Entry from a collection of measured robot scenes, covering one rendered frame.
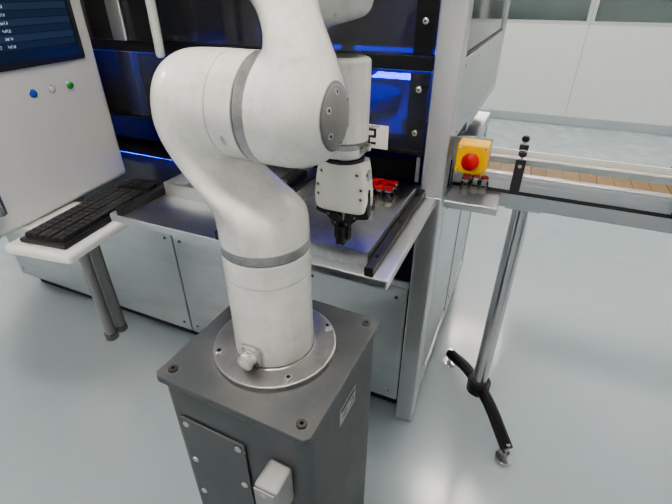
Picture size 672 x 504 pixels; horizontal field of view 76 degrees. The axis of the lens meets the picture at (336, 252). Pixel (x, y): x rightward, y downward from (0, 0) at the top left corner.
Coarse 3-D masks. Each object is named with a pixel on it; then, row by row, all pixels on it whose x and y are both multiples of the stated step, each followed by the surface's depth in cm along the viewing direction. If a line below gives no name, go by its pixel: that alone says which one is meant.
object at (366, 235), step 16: (304, 192) 109; (384, 208) 105; (400, 208) 97; (320, 224) 98; (352, 224) 98; (368, 224) 98; (384, 224) 98; (320, 240) 92; (352, 240) 92; (368, 240) 92; (320, 256) 86; (336, 256) 84; (352, 256) 83; (368, 256) 82
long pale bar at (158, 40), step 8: (152, 0) 109; (152, 8) 109; (152, 16) 110; (152, 24) 111; (152, 32) 112; (160, 32) 113; (160, 40) 114; (168, 40) 116; (176, 40) 119; (160, 48) 114; (160, 56) 115
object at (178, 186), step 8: (272, 168) 128; (280, 168) 128; (288, 168) 128; (296, 168) 120; (304, 168) 125; (176, 176) 114; (184, 176) 117; (280, 176) 123; (288, 176) 117; (168, 184) 110; (176, 184) 109; (184, 184) 117; (168, 192) 112; (176, 192) 110; (184, 192) 109; (192, 192) 108; (200, 200) 108
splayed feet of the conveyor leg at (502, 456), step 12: (444, 360) 180; (456, 360) 169; (468, 372) 160; (468, 384) 155; (480, 396) 151; (492, 408) 147; (492, 420) 145; (504, 432) 142; (504, 444) 140; (504, 456) 142
